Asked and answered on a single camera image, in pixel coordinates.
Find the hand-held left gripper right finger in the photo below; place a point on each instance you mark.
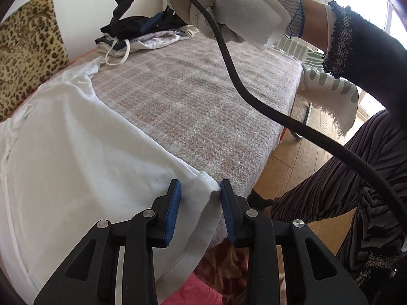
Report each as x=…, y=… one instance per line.
x=227, y=209

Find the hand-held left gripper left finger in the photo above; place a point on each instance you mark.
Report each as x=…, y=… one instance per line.
x=175, y=209

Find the person's right forearm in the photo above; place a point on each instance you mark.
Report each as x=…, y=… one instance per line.
x=359, y=47

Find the person's right hand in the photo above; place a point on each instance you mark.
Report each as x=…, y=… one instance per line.
x=241, y=9

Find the light patterned folded cloth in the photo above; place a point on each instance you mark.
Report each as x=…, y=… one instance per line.
x=162, y=38

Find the black folded garment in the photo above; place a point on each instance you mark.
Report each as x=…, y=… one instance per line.
x=133, y=24

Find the person's black sock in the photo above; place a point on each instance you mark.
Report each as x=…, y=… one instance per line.
x=258, y=200

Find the red patterned cloth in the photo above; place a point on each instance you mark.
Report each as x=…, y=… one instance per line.
x=225, y=267

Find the pink cloth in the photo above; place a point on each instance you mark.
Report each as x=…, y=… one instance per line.
x=194, y=294

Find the pink checked blanket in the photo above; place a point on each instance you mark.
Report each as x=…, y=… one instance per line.
x=190, y=101

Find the leopard print pillow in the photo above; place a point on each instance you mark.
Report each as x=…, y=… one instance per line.
x=28, y=54

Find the person's striped trousers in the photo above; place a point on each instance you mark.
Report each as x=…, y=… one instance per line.
x=349, y=190

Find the green leaf print cushion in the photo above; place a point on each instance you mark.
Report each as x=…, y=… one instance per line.
x=324, y=89

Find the window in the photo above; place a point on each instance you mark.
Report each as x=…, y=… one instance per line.
x=394, y=12

